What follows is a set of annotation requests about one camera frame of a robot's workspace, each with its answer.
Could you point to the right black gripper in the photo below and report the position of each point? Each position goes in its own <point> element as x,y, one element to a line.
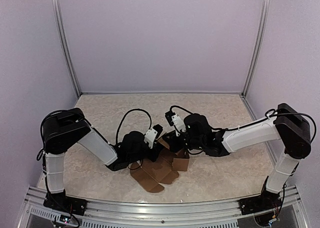
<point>171,141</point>

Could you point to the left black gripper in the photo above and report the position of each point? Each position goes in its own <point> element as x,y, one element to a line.
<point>153,158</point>

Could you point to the brown cardboard box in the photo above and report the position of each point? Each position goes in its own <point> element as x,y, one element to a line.
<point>151,176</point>

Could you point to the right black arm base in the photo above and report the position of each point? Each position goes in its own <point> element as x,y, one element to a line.
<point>264,201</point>

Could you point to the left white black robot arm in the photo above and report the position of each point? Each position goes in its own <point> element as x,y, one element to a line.
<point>62,129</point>

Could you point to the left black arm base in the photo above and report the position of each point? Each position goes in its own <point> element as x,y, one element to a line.
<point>62,202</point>

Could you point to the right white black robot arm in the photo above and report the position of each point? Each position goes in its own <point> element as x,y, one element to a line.
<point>283,123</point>

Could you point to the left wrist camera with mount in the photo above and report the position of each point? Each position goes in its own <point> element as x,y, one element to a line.
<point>152,135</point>

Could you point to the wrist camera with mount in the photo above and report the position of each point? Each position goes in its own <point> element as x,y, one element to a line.
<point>175,120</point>
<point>152,135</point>

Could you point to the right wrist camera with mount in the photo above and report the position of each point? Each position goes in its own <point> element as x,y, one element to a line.
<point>175,120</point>

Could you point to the front aluminium frame rail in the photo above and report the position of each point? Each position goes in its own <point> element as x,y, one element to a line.
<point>219,213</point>

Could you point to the left aluminium corner post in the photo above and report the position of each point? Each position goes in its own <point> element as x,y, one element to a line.
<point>65,48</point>

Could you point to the aluminium corner post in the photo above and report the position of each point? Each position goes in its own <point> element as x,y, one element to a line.
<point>257,46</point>
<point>65,48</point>

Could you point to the right aluminium corner post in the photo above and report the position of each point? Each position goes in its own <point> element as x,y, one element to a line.
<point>257,46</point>

